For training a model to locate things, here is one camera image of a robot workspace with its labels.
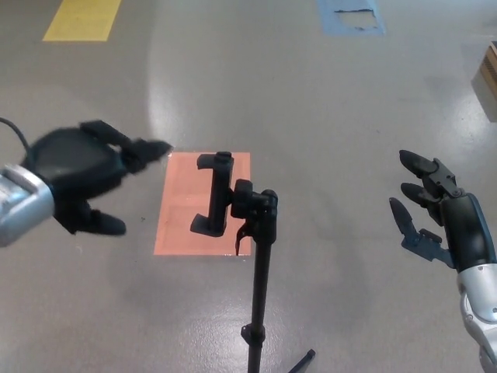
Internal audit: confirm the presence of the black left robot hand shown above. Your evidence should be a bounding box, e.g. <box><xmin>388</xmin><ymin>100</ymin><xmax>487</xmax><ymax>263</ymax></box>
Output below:
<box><xmin>19</xmin><ymin>120</ymin><xmax>174</xmax><ymax>236</ymax></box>

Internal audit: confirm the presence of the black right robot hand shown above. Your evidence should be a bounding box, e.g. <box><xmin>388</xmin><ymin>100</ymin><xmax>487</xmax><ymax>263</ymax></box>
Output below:
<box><xmin>388</xmin><ymin>149</ymin><xmax>497</xmax><ymax>274</ymax></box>

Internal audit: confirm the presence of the black phone stand tripod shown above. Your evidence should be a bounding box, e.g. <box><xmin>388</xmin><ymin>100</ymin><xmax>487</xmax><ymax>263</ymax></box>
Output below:
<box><xmin>189</xmin><ymin>151</ymin><xmax>316</xmax><ymax>373</ymax></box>

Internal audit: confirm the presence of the orange floor marking rectangle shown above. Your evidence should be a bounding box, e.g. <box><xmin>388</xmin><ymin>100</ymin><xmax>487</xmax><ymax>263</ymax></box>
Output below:
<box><xmin>153</xmin><ymin>152</ymin><xmax>252</xmax><ymax>256</ymax></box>

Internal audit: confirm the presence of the yellow floor marking rectangle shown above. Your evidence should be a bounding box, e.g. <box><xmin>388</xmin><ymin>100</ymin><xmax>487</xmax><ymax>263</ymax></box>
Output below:
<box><xmin>41</xmin><ymin>0</ymin><xmax>122</xmax><ymax>42</ymax></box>

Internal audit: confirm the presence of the torn blue floor marking rectangle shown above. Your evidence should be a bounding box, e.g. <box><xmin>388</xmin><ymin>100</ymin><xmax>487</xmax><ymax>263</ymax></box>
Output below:
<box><xmin>316</xmin><ymin>0</ymin><xmax>386</xmax><ymax>37</ymax></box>

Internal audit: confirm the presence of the wooden box with grey side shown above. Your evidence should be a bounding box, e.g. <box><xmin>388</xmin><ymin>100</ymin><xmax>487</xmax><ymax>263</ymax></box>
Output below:
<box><xmin>470</xmin><ymin>39</ymin><xmax>497</xmax><ymax>124</ymax></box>

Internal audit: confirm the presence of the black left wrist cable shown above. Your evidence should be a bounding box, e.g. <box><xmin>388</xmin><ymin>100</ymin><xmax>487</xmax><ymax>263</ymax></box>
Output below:
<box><xmin>0</xmin><ymin>117</ymin><xmax>31</xmax><ymax>156</ymax></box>

